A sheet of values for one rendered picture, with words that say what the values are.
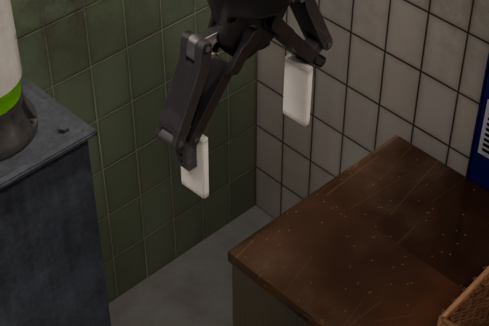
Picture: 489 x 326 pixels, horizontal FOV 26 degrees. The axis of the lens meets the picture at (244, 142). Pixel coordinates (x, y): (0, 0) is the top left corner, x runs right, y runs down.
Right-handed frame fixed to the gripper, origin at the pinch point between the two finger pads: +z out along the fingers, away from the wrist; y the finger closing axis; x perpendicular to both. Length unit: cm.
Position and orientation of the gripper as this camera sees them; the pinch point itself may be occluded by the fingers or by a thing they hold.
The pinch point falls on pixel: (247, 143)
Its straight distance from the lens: 98.0
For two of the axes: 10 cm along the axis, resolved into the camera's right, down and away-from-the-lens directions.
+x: 7.2, 4.7, -5.1
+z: -0.1, 7.4, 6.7
